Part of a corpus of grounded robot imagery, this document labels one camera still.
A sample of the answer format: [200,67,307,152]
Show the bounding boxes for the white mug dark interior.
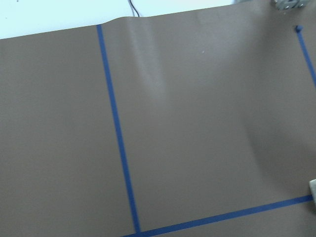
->
[309,179,316,206]

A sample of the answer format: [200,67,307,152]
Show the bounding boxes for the aluminium frame post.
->
[271,0,310,10]

